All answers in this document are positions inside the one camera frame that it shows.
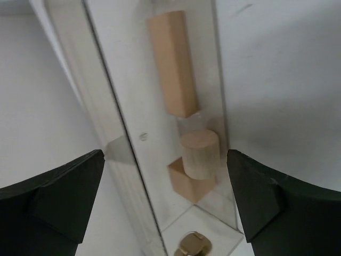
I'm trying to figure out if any wood cube block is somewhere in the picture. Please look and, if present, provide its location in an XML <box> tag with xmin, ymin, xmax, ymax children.
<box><xmin>168</xmin><ymin>158</ymin><xmax>216</xmax><ymax>204</ymax></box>

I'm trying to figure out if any long rectangular wood block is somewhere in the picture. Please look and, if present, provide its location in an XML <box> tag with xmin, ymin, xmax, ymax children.
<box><xmin>148</xmin><ymin>11</ymin><xmax>199</xmax><ymax>118</ymax></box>

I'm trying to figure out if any clear plastic box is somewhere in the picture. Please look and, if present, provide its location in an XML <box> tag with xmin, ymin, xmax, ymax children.
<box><xmin>44</xmin><ymin>1</ymin><xmax>243</xmax><ymax>255</ymax></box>

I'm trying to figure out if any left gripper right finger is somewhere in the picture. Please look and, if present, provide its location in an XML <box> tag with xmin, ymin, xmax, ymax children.
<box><xmin>227</xmin><ymin>149</ymin><xmax>340</xmax><ymax>255</ymax></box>

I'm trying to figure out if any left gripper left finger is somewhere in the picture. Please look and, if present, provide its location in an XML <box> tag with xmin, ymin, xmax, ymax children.
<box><xmin>1</xmin><ymin>149</ymin><xmax>104</xmax><ymax>255</ymax></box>

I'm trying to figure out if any wood cylinder block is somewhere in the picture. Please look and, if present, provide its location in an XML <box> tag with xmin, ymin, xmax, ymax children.
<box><xmin>181</xmin><ymin>129</ymin><xmax>220</xmax><ymax>180</ymax></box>

